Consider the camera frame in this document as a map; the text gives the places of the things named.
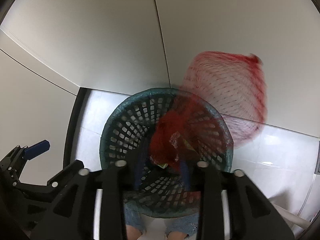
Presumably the red mesh net bag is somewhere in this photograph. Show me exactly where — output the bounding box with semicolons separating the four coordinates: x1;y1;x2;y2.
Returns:
149;51;267;171

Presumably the green plastic trash basket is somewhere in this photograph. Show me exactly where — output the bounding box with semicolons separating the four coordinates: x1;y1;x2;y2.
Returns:
99;88;233;218

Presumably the left blue slipper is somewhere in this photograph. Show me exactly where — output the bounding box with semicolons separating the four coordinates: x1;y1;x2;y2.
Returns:
124;205;145;233

